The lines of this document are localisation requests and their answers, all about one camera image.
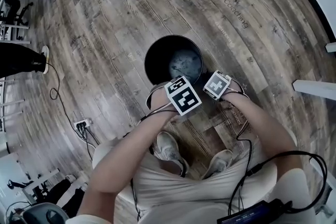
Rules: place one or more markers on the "person's right light shoe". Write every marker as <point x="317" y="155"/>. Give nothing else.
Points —
<point x="220" y="161"/>

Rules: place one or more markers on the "person's left hand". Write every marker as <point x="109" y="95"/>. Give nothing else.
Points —
<point x="160" y="101"/>

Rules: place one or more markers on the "person's right forearm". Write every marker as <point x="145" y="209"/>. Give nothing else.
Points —
<point x="265" y="133"/>

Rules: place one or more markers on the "person's light shoe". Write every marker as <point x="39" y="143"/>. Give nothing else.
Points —
<point x="220" y="161"/>
<point x="169" y="149"/>

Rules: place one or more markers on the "white table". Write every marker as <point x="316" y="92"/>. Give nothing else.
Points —
<point x="315" y="89"/>

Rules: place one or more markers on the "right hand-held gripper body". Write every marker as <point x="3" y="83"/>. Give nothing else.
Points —
<point x="216" y="85"/>

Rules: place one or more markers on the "person's right hand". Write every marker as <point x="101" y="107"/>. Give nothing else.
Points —
<point x="233" y="94"/>

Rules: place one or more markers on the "person's left light shoe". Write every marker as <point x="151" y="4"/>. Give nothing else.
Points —
<point x="169" y="149"/>

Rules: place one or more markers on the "person's left forearm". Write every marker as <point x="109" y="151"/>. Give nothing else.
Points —
<point x="131" y="157"/>

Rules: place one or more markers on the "person in beige clothes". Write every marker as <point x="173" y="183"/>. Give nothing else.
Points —
<point x="105" y="154"/>

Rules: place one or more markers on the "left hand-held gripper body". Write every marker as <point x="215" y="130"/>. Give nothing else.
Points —
<point x="183" y="99"/>

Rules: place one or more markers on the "black round bin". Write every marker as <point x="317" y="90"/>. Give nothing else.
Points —
<point x="157" y="60"/>

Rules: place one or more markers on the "black chest device with screen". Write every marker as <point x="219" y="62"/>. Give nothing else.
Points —
<point x="244" y="216"/>

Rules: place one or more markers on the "black office chair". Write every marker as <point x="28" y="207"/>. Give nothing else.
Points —
<point x="15" y="11"/>

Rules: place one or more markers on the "white power strip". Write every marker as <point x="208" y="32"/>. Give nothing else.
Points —
<point x="83" y="123"/>

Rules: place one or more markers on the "white desk with legs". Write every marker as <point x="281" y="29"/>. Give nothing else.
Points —
<point x="13" y="41"/>

